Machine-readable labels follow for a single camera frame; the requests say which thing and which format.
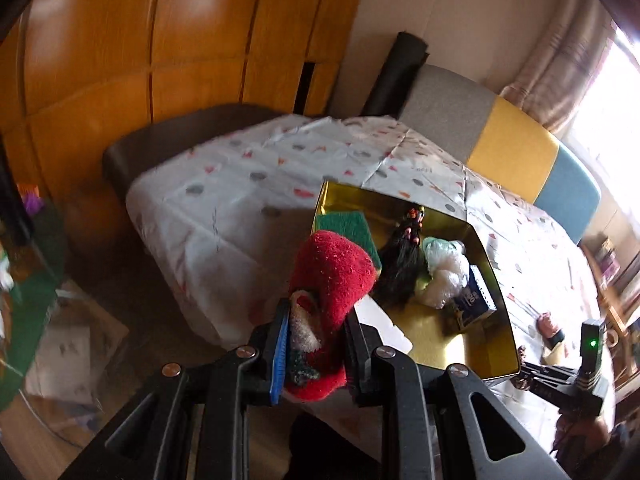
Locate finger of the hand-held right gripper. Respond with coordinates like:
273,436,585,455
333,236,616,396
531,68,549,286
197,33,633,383
517,365,581,397

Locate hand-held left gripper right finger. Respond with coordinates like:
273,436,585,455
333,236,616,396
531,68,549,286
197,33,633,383
342,305,571,480

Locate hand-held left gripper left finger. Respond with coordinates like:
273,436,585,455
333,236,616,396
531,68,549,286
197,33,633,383
57,297,293,480

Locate red fuzzy sock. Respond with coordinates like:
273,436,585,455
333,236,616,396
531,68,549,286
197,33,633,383
284,230,378,403

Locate gold box with maroon outside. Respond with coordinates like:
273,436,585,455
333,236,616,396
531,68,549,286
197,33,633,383
312,180,521,382

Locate green scouring sponge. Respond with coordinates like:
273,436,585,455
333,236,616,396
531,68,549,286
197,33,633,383
315,210,383,273

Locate green and white soft bundle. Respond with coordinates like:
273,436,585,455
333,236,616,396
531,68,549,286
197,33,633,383
417,236,473,309

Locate black hair piece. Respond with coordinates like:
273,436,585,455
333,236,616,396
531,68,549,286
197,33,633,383
374,206,428,308

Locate blue tissue packet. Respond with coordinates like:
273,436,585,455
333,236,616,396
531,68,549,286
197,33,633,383
452,265,497,331

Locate wooden shelf with boxes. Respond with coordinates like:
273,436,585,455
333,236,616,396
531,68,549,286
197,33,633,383
582,235,640,351

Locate grey patterned tablecloth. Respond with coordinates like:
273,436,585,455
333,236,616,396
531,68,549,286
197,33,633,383
125,114,608,456

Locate cardboard sheet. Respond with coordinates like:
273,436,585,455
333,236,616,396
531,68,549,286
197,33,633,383
25,280,131,406

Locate grey yellow blue sofa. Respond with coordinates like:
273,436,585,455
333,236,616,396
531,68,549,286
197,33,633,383
397,65,602,246

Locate green cloth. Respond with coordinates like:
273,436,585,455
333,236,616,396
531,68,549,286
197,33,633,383
0,200,68,411

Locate window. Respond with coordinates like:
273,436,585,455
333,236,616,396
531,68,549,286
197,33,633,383
575,25,640,201

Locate black rolled mat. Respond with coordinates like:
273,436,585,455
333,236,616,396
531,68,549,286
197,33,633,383
362,31,431,117

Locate beige curtain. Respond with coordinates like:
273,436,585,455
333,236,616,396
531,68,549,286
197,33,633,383
500,0,616,131

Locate wooden wardrobe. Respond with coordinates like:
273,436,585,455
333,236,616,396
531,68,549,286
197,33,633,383
0,0,371,201

